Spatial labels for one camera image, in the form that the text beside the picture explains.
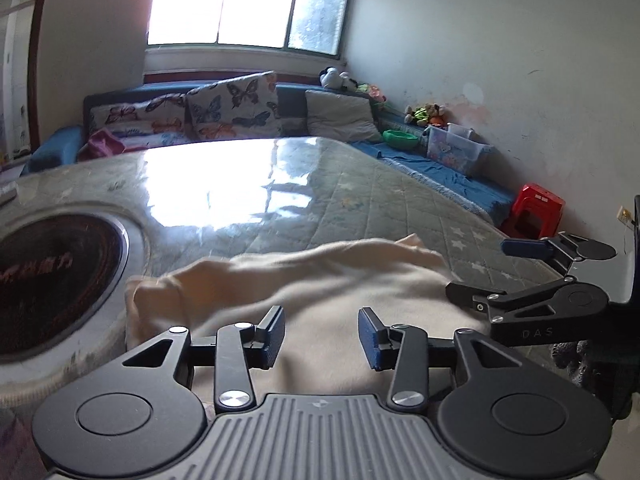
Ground red plastic stool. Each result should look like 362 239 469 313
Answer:
499 183 567 241

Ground large butterfly print cushion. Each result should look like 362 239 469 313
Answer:
185 70 284 141

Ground green plastic bowl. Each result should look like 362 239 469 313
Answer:
382 128 420 150

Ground black and white plush toy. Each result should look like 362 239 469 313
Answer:
319 66 359 92

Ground clear plastic storage box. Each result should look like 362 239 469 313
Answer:
425 125 494 177

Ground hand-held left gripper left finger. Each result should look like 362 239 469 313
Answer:
121 305 287 414

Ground plain grey pillow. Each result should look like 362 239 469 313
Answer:
303 88 384 144

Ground round black induction cooker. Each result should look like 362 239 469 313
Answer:
0 212 131 354

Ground colourful small toys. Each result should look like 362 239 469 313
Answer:
355 82 389 104

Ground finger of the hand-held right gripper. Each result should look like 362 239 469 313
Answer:
445 279 574 324
501 232 585 277

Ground person's right hand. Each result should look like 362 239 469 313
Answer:
551 340 602 402

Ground cream cloth garment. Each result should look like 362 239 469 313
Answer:
123 232 494 417

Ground window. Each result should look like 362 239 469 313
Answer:
146 0 351 59

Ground green and yellow plush toy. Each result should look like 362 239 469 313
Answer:
403 102 449 128

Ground blue corner sofa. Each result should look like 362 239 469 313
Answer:
20 80 519 227

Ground pink crumpled cloth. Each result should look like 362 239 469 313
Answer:
74 127 127 162

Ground long butterfly print cushion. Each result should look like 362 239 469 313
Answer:
88 92 194 137

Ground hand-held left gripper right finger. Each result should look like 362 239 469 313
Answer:
357 306 521 414

